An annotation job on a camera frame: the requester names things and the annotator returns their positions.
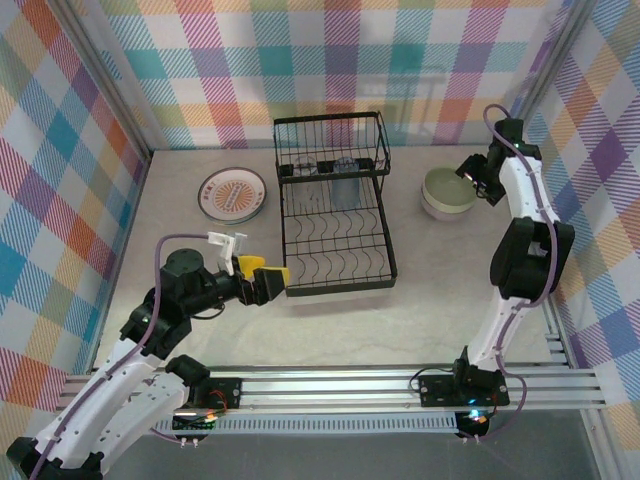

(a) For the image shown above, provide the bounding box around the pale green ceramic bowl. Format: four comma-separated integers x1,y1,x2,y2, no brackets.
422,167,478,214

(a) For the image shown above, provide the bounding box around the purple ceramic bowl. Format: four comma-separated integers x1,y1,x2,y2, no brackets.
420,192,476,223

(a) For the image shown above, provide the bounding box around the black wire dish rack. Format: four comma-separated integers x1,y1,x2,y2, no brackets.
273,112,400,300

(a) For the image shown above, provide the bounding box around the white plate orange sun print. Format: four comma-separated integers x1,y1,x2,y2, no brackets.
197,166,268,224

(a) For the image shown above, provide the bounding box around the blue translucent tumbler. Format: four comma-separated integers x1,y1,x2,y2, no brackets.
331,156,361,207

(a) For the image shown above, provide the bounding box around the green circuit board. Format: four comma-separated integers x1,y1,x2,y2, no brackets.
172,409,220,449

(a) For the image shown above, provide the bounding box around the black round controller box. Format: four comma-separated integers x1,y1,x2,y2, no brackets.
455,408,494,442

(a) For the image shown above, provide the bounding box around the black left gripper wire loop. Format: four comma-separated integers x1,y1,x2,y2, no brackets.
192,299,226,321

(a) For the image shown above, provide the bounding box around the aluminium frame post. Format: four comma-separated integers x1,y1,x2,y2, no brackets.
498,0,596,151
49,0,154,161

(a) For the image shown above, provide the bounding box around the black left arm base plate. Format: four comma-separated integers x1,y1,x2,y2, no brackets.
197,377,245,412

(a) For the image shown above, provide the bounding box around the aluminium mounting rail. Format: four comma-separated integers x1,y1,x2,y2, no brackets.
52,363,609,417

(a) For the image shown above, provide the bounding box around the slotted grey cable duct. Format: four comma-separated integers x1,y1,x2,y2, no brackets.
74,415,461,437

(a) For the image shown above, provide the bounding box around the aluminium table edge rail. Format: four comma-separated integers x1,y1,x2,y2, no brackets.
492,142,576,370

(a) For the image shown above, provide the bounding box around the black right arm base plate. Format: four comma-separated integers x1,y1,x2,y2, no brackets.
418,373,511,409

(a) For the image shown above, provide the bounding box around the aluminium frame leg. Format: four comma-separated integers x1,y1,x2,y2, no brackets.
579,409,619,480

